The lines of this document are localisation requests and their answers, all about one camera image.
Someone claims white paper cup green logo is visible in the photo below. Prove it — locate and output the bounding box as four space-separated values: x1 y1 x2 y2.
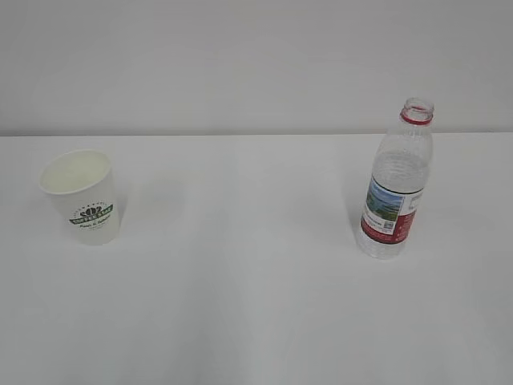
39 149 120 245

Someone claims clear plastic water bottle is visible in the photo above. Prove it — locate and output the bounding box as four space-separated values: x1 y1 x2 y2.
357 98 434 260

